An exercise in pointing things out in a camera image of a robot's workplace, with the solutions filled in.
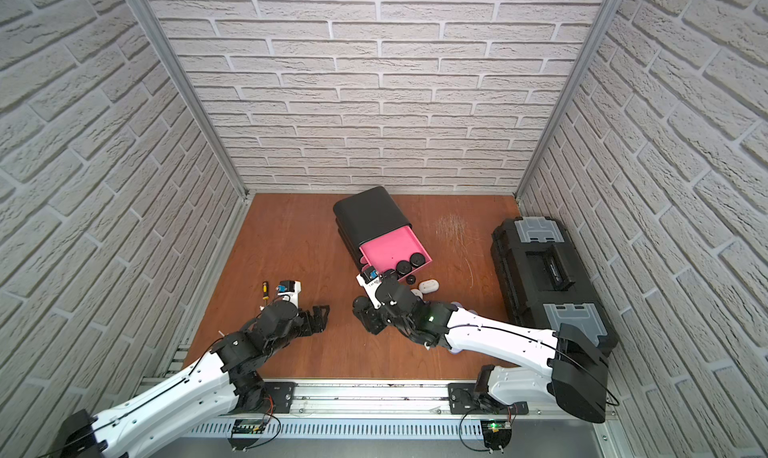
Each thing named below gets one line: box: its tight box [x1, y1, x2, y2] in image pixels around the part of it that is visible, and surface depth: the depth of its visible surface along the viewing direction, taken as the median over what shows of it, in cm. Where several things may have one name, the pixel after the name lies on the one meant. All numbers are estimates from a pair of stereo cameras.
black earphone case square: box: [396, 260, 412, 275], surface depth 87 cm
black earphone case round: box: [410, 252, 426, 268], surface depth 89 cm
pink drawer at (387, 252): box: [359, 226, 433, 280], surface depth 89 cm
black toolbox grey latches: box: [491, 216, 619, 356], surface depth 81 cm
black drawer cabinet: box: [333, 186, 412, 274], surface depth 95 cm
